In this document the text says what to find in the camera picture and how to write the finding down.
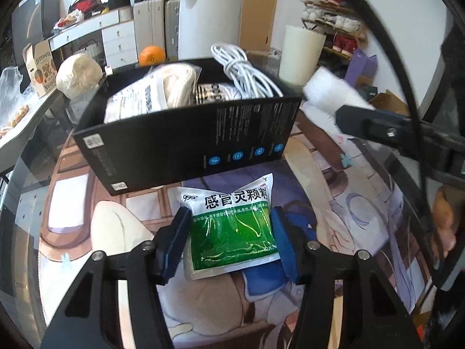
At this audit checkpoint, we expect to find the wooden door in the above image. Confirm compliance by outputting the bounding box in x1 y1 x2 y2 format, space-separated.
218 0 282 51

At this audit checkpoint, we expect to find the red and black bag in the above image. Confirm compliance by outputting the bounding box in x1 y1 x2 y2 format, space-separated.
68 0 100 13

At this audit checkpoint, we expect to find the white desk with drawers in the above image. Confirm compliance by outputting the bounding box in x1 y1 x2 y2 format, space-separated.
49 9 139 68

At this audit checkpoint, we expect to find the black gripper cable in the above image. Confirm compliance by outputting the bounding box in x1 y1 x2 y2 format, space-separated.
320 0 451 262

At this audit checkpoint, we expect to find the black cardboard box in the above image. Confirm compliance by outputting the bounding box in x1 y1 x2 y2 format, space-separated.
73 57 302 196

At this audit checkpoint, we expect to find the white crumpled bag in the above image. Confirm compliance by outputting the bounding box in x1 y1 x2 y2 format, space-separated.
56 53 102 99

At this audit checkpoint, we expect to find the silver suitcase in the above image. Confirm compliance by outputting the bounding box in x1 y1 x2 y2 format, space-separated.
133 0 167 59
165 0 182 60

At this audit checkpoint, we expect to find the brown cardboard box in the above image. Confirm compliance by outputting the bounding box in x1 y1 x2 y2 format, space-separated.
367 89 411 117

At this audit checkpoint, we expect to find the printed cardboard carton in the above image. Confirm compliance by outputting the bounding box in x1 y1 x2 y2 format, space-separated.
22 40 59 97

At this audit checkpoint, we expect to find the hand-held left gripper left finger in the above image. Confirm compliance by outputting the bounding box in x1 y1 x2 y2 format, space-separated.
40 207 193 349

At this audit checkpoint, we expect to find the shoe rack with shoes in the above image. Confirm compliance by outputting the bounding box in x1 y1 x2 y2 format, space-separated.
301 0 367 57

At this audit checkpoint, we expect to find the white packet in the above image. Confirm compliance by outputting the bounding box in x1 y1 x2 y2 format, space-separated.
103 71 171 123

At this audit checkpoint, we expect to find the orange fruit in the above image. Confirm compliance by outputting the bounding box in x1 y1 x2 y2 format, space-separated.
139 45 166 67

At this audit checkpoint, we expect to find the plastic bag of snacks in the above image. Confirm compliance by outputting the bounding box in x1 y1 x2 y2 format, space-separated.
56 10 85 30

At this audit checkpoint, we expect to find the bagged white rope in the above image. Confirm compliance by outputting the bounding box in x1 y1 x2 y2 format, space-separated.
160 63 202 110

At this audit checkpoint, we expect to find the white cylindrical bin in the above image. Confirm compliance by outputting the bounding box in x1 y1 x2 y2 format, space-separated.
279 25 326 86

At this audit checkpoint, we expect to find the white side table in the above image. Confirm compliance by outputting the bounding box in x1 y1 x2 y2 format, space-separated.
0 91 64 175

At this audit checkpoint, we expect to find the clear plastic bag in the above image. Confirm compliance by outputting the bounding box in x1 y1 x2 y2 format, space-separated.
0 66 31 135

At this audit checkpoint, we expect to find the person's right hand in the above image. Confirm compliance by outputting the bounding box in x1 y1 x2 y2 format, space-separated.
433 187 459 260

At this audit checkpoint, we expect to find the white bubble wrap bundle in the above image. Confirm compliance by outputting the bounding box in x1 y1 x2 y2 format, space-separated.
301 66 376 137

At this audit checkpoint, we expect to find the green medicine packet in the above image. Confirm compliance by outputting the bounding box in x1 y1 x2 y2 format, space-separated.
176 172 282 281

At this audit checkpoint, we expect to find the white cable bundle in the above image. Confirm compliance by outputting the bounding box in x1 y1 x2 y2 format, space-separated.
211 43 286 99

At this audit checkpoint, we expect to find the purple paper bag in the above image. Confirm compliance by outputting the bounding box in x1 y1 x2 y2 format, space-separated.
343 49 378 88

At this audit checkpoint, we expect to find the dark grey refrigerator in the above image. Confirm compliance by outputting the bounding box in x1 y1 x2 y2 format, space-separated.
11 0 62 40

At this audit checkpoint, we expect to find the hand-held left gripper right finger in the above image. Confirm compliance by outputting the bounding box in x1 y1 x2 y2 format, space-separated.
269 206 424 349

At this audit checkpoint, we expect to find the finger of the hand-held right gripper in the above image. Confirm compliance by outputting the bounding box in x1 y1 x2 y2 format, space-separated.
335 105 424 153

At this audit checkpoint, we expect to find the white cylindrical appliance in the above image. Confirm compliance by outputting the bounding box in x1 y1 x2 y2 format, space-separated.
178 0 244 60

